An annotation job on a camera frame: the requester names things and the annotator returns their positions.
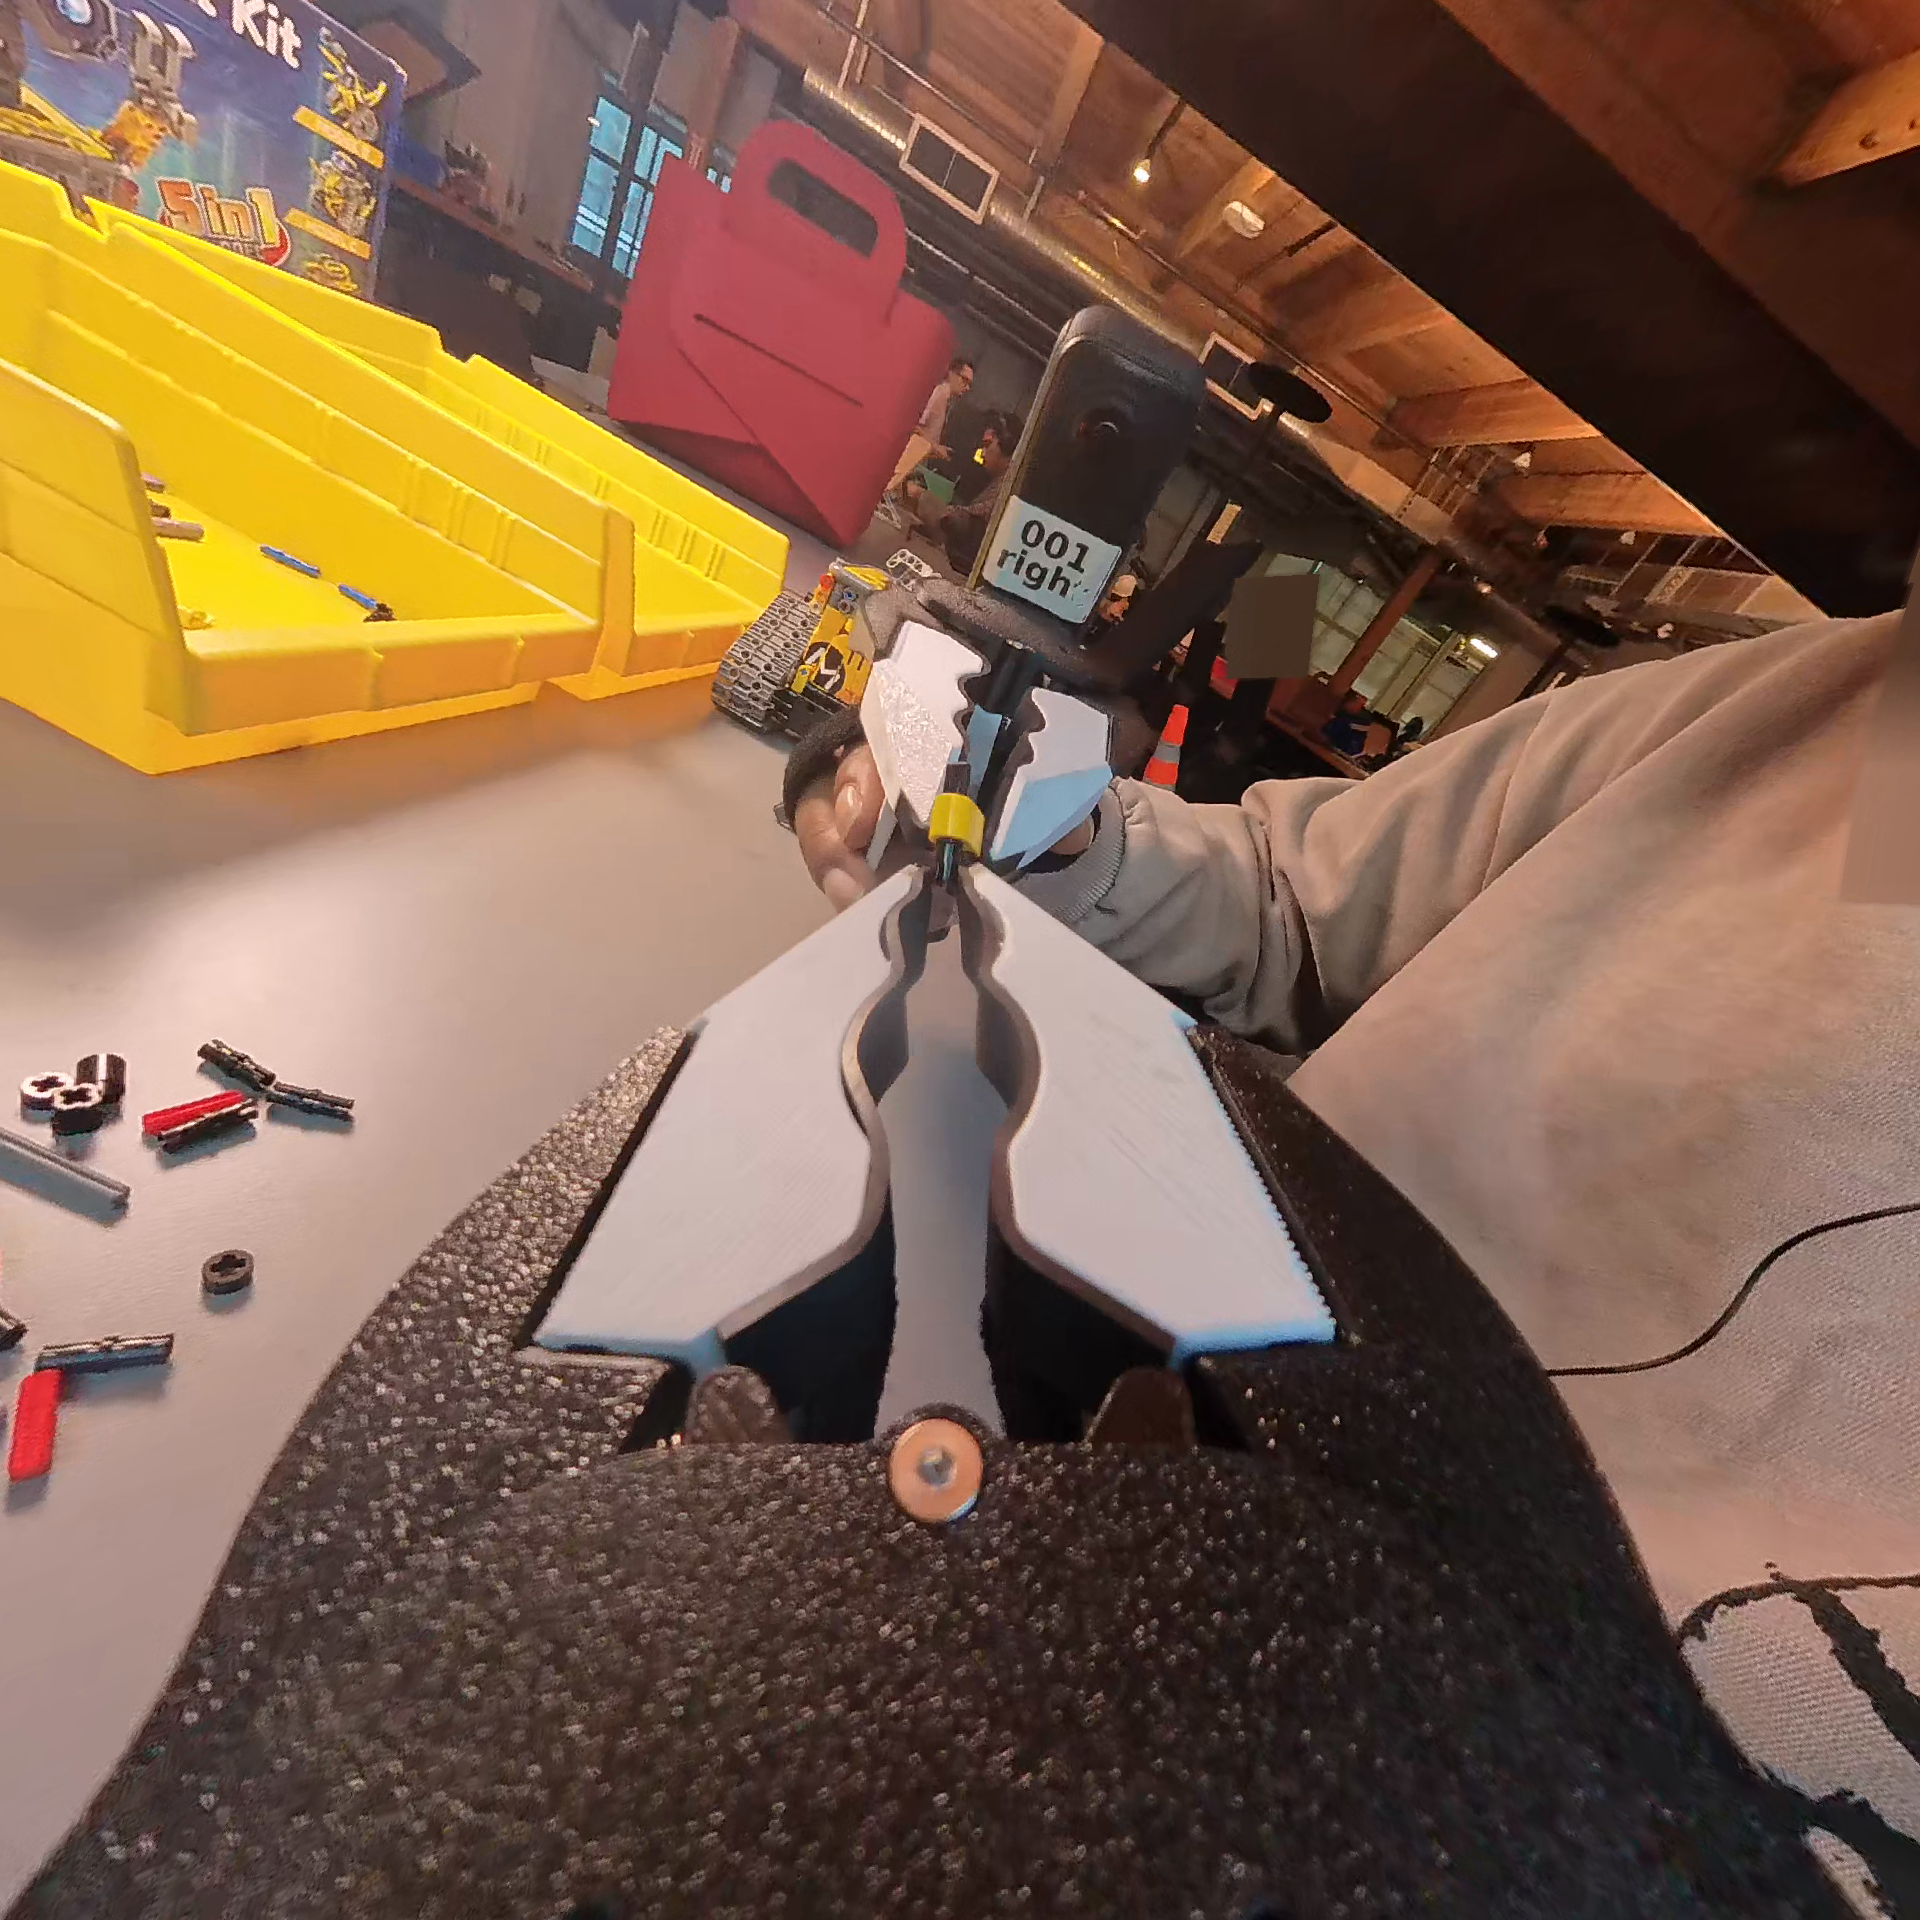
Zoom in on paned window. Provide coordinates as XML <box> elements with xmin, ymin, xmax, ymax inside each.
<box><xmin>570</xmin><ymin>84</ymin><xmax>686</xmax><ymax>271</ymax></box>

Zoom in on blue grey pieces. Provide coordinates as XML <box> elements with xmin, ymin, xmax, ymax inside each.
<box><xmin>149</xmin><ymin>511</ymin><xmax>398</xmax><ymax>628</ymax></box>

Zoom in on person's right forearm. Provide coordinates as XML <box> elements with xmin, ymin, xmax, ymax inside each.
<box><xmin>1022</xmin><ymin>648</ymin><xmax>1801</xmax><ymax>1053</ymax></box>

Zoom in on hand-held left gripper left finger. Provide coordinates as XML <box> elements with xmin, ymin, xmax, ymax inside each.
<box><xmin>530</xmin><ymin>871</ymin><xmax>927</xmax><ymax>1419</ymax></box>

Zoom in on grey ceiling vent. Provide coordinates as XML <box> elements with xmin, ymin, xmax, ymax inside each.
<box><xmin>1203</xmin><ymin>329</ymin><xmax>1334</xmax><ymax>428</ymax></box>

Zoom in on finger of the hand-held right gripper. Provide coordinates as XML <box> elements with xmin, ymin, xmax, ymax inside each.
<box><xmin>865</xmin><ymin>618</ymin><xmax>981</xmax><ymax>831</ymax></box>
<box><xmin>986</xmin><ymin>694</ymin><xmax>1118</xmax><ymax>871</ymax></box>

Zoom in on yellow plastic bin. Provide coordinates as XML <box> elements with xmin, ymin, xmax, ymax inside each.
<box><xmin>0</xmin><ymin>168</ymin><xmax>602</xmax><ymax>778</ymax></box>
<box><xmin>421</xmin><ymin>347</ymin><xmax>791</xmax><ymax>704</ymax></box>

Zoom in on grey desk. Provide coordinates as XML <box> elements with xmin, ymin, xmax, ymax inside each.
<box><xmin>0</xmin><ymin>675</ymin><xmax>1293</xmax><ymax>1920</ymax></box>

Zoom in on person's torso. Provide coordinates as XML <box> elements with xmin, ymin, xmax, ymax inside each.
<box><xmin>1290</xmin><ymin>602</ymin><xmax>1920</xmax><ymax>1920</ymax></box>

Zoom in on robot kit box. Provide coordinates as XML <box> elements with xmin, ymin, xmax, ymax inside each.
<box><xmin>0</xmin><ymin>0</ymin><xmax>409</xmax><ymax>300</ymax></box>

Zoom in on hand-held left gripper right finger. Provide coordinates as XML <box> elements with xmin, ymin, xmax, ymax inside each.
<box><xmin>968</xmin><ymin>871</ymin><xmax>1345</xmax><ymax>1419</ymax></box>

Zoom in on yellow toy robot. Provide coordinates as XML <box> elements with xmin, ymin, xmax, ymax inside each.
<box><xmin>711</xmin><ymin>549</ymin><xmax>929</xmax><ymax>746</ymax></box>

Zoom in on pile of black red pieces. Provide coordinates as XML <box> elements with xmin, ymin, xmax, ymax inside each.
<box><xmin>0</xmin><ymin>1043</ymin><xmax>357</xmax><ymax>1486</ymax></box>

